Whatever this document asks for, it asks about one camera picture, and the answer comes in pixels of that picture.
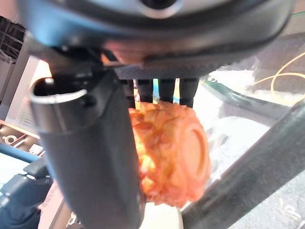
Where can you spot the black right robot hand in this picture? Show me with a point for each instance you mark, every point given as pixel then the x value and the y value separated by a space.
pixel 90 155

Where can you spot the orange textured toy fruit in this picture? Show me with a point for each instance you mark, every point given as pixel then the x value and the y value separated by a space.
pixel 171 152

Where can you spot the white plate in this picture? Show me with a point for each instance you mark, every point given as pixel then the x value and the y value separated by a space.
pixel 162 218

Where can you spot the pink printed package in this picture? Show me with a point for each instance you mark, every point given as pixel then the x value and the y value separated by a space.
pixel 56 205

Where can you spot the wooden compartment tray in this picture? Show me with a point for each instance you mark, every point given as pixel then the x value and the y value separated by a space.
pixel 16 138

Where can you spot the black rounded device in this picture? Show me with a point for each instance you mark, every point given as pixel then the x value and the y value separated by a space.
pixel 21 198

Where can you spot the black lattice crate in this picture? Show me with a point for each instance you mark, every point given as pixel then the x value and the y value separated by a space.
pixel 10 38

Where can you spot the dark diagonal metal bar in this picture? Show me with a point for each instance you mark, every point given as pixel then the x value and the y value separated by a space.
pixel 250 171

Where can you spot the dark green curved tube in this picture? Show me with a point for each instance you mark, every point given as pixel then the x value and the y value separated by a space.
pixel 240 97

